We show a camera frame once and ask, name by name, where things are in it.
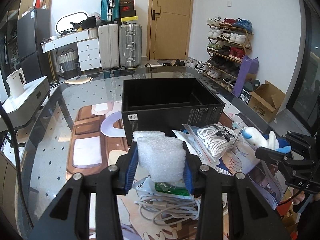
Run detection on teal suitcase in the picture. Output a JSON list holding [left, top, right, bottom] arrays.
[[101, 0, 121, 25]]

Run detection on silver suitcase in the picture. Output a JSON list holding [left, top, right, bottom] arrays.
[[119, 24, 142, 68]]

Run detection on green and white packet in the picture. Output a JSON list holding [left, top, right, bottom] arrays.
[[132, 176, 201, 200]]

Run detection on wooden shoe rack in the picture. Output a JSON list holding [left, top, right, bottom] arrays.
[[205, 16, 253, 92]]

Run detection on stack of shoe boxes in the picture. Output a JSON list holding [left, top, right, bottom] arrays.
[[120, 0, 138, 24]]

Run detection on purple paper bag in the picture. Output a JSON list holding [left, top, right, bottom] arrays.
[[233, 55, 259, 97]]

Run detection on bagged white adidas laces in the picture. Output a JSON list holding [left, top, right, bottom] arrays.
[[183, 124, 241, 166]]

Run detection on black refrigerator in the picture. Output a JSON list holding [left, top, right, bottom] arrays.
[[17, 8, 53, 83]]

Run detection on black cardboard box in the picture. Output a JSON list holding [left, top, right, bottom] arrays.
[[121, 77, 225, 143]]

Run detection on white and blue plush toy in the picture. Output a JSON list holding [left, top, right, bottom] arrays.
[[241, 127, 291, 154]]

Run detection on white dresser desk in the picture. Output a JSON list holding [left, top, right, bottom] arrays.
[[41, 28, 101, 72]]

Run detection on white suitcase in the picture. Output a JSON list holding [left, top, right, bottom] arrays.
[[98, 24, 120, 69]]

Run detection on wooden door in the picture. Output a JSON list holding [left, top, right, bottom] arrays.
[[146, 0, 193, 60]]

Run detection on woven laundry basket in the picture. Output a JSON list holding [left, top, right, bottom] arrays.
[[57, 48, 79, 79]]

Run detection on oval vanity mirror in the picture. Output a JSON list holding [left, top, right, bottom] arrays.
[[55, 11, 88, 34]]

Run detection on brown cardboard box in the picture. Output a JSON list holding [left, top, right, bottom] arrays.
[[248, 80, 286, 123]]

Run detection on person's right hand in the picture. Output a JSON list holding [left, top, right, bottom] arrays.
[[293, 191, 313, 213]]

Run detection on white side table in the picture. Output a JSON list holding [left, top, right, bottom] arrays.
[[2, 76, 50, 130]]

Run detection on white foam packing piece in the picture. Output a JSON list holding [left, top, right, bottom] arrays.
[[133, 131, 185, 183]]

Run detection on white electric kettle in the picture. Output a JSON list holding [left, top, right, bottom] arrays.
[[6, 68, 26, 99]]

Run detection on white cable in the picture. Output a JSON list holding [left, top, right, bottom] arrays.
[[134, 192, 202, 227]]

